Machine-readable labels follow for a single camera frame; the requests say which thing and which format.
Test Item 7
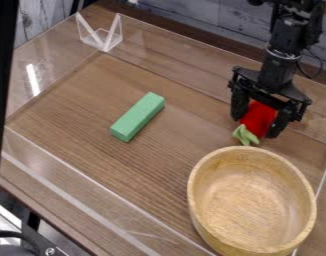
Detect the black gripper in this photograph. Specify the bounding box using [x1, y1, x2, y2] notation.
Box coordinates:
[228, 66, 312, 139]

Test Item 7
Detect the red plush strawberry toy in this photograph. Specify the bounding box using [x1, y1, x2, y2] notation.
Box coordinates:
[232, 101, 276, 146]

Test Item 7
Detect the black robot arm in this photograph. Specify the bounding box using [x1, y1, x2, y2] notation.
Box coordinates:
[228, 0, 326, 139]

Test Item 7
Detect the green rectangular block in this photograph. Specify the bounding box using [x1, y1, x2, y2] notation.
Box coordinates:
[109, 92, 165, 142]

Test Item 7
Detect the wooden bowl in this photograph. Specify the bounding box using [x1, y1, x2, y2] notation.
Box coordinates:
[187, 146, 316, 256]

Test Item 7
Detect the clear acrylic table enclosure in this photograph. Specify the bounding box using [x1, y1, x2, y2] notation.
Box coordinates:
[0, 12, 326, 256]

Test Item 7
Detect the black metal frame post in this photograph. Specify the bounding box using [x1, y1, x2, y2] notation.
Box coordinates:
[0, 0, 21, 204]

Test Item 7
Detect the black cable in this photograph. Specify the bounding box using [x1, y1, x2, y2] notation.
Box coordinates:
[0, 229, 37, 256]

